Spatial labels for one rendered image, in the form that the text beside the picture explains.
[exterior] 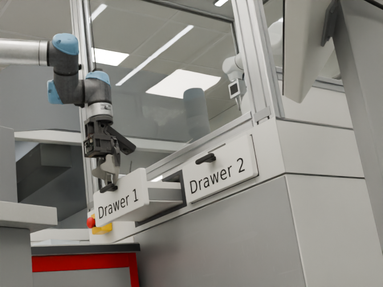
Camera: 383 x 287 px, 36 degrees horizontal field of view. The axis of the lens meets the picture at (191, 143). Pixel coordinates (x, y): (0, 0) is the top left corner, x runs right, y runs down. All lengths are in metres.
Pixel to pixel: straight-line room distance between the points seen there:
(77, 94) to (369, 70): 1.03
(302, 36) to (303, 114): 0.52
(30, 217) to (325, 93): 0.86
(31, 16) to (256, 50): 3.16
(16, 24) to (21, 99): 2.03
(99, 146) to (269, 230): 0.60
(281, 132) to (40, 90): 1.51
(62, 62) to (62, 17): 2.81
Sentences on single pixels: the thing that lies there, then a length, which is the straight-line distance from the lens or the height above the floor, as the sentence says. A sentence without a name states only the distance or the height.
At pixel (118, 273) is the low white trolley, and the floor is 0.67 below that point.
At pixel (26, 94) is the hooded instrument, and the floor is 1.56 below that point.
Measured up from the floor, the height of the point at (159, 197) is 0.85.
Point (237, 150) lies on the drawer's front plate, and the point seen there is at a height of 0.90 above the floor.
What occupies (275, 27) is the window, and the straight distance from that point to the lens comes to 1.68.
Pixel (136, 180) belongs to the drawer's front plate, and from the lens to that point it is 1.71.
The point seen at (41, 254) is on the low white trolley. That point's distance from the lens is 1.77.
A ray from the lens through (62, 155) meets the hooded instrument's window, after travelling 2.72.
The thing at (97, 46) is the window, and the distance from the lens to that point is 2.38.
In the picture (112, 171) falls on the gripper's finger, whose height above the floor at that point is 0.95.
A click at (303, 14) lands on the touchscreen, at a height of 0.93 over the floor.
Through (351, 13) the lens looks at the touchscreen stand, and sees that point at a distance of 1.13.
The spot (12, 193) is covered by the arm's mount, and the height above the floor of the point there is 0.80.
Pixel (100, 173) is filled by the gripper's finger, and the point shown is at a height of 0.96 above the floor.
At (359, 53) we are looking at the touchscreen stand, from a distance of 1.09.
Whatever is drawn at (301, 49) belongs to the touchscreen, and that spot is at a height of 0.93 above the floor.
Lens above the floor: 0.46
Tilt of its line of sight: 18 degrees up
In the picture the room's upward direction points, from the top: 8 degrees counter-clockwise
